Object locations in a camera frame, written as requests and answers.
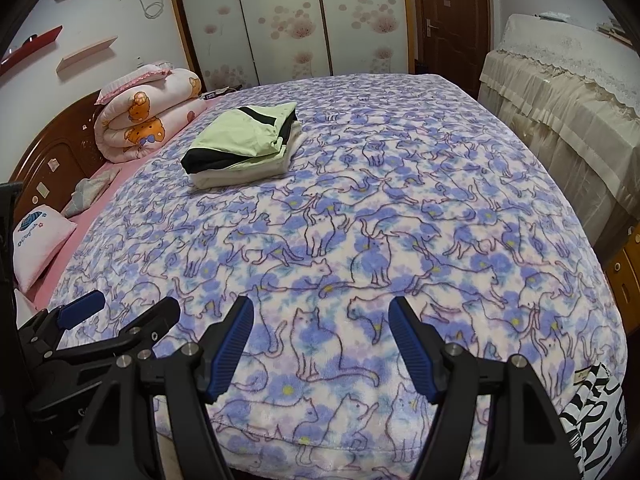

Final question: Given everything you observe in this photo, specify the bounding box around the brown wooden door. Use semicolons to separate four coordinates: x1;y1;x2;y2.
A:
410;0;493;96

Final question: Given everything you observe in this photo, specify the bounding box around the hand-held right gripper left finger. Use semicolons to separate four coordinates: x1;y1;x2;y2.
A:
62;295;256;480

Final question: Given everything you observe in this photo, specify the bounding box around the black and white printed bag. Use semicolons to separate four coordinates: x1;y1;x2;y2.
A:
557;362;628;480

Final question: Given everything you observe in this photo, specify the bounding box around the white garment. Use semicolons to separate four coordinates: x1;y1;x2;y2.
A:
187;122;307;191

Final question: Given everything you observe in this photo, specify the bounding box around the small dark object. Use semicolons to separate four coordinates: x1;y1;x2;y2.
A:
202;86;243;101

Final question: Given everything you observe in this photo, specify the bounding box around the stack of books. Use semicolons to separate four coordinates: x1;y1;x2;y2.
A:
595;17;636;48

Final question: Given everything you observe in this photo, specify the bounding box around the wooden headboard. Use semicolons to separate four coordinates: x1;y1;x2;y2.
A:
7;89;108;211

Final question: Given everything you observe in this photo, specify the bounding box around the wooden drawer cabinet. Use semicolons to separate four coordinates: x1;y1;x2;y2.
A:
602;222;640;333

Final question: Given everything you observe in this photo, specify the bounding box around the grey cloth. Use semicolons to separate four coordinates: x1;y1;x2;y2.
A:
61;166;122;218

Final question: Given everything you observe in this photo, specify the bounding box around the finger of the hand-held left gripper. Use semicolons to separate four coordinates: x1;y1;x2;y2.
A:
111;296;182;361
17;290;107;357

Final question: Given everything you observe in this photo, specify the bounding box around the light wooden wall shelf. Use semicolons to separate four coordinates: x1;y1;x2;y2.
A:
55;35;118;76

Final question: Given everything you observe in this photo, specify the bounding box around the pink ruffled pillow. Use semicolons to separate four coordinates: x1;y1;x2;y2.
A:
94;60;176;107

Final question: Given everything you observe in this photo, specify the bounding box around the floral panel wardrobe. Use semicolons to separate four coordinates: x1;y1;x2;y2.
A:
164;0;416;93

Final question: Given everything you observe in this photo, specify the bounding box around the green and black garment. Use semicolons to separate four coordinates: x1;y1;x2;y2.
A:
180;101;300;173

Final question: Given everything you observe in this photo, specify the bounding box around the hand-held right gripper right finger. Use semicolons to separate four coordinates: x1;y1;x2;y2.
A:
387;296;581;480

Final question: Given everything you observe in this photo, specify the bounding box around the small pink pillow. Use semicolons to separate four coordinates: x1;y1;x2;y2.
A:
11;210;78;293

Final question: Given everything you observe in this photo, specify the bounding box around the rolled pink bear quilt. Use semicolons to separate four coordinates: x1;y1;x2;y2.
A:
94;66;207;163

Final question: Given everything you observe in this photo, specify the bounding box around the purple cat print blanket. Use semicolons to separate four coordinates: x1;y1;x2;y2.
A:
47;72;628;480

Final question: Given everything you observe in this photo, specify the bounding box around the pink bed sheet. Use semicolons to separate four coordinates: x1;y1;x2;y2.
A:
17;95;226;311

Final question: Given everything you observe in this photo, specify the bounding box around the red wall shelf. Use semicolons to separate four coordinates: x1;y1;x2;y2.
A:
0;25;64;77

